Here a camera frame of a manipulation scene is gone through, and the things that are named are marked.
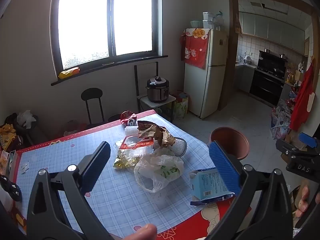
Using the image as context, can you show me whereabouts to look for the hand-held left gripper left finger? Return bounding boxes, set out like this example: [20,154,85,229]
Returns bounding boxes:
[27,141,113,240]

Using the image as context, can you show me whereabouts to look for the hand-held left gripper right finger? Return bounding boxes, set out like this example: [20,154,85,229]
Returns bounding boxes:
[207,141,293,240]

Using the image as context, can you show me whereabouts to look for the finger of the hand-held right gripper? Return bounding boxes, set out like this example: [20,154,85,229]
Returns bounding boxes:
[276,138,300,156]
[299,132,319,148]

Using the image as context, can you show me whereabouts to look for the brown plastic bucket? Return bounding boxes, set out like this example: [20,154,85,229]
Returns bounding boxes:
[209,127,250,161]

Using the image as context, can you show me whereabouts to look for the blue carton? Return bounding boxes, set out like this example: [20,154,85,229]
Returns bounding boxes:
[189,167,235,207]

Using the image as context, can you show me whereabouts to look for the clear tray with red label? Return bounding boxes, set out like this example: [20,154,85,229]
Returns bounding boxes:
[115,134,154,155]

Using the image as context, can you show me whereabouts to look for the white foam fruit net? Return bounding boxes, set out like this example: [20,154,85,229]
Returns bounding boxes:
[124,126,139,137]

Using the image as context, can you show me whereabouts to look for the grey mesh pad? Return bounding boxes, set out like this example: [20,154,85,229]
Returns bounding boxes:
[152,137,188,157]

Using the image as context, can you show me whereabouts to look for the crushed red can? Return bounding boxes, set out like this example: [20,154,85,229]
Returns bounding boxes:
[120,111,138,127]

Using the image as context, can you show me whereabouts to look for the white plastic bag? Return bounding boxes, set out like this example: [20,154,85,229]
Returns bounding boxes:
[17,110,37,127]
[134,147,185,193]

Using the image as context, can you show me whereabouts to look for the brown paper wrapper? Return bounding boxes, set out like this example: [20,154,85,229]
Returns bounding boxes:
[137,120,177,148]

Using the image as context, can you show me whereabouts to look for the person's right hand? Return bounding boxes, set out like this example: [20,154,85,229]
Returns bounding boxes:
[294,185,320,217]

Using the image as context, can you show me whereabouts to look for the person's left hand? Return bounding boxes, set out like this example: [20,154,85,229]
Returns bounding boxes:
[119,224,158,240]

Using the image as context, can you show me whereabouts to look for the open cardboard box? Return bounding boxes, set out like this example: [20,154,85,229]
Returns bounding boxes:
[281,129,309,162]

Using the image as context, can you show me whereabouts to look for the pile of plastic bags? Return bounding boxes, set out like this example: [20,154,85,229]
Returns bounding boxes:
[270,97,298,140]

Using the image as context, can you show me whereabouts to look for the brown cardboard box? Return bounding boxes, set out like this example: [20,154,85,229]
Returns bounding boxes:
[287,185,302,207]

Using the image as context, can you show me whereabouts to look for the blue checked tablecloth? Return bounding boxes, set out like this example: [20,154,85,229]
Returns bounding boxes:
[16,114,218,238]

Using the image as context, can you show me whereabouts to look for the red apron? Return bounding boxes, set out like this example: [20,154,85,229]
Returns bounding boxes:
[289,64,316,132]

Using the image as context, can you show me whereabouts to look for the black stove oven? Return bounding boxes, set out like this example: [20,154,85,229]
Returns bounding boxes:
[249,66,285,107]

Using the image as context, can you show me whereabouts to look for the row of condiment bottles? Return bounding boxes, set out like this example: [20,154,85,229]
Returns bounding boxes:
[285,62,308,85]

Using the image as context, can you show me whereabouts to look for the green white shopping bag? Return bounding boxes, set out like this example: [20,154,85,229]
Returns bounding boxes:
[173,97,190,120]

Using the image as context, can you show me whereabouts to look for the black bin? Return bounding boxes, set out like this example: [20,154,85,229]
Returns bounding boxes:
[14,115,40,136]

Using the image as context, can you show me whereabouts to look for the grey lower cabinets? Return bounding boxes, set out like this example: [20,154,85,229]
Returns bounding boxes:
[235,62,257,93]

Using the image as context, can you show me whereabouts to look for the small white table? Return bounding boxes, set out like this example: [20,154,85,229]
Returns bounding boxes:
[139,94,177,124]

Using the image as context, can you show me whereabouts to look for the crumpled white plastic bag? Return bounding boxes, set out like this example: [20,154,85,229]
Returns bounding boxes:
[17,110,37,127]

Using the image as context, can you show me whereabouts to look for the cream refrigerator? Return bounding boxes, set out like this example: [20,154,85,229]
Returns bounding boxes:
[183,28,229,119]

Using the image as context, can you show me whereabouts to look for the black range hood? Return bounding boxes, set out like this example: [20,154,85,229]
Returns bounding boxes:
[259,50,288,68]

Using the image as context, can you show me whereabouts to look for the open box with packets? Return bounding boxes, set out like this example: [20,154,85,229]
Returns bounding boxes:
[0,150,18,176]

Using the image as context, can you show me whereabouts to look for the black object with white marks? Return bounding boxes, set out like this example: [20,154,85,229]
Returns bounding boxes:
[0,175,22,202]

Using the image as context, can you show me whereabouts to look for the pile of yellow snack bags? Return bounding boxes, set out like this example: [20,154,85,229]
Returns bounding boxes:
[0,124,17,150]

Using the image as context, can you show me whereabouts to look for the yellow snack packet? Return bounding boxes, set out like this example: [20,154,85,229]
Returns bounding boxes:
[58,67,80,79]

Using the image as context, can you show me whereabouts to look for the electric pressure cooker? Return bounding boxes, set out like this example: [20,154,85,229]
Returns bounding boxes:
[146,76,170,103]

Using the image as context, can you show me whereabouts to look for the dark window sill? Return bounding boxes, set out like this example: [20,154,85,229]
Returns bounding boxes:
[51,55,168,86]

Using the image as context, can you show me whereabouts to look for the red printed cloth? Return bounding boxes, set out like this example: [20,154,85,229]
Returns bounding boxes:
[179,28,210,70]

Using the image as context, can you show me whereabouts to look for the upper kitchen cabinets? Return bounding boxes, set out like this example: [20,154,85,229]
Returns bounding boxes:
[239,11,306,55]

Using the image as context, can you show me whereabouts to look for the clear plastic bag bundle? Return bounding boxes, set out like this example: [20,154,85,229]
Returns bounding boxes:
[212,11,225,32]

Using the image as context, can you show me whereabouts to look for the white stacked containers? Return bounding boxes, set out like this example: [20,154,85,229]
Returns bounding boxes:
[202,12,214,29]

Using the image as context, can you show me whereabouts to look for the window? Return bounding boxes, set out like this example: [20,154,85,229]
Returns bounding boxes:
[51,0,163,79]

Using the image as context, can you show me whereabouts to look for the wooden door frame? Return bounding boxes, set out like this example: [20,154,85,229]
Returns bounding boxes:
[219,0,320,110]

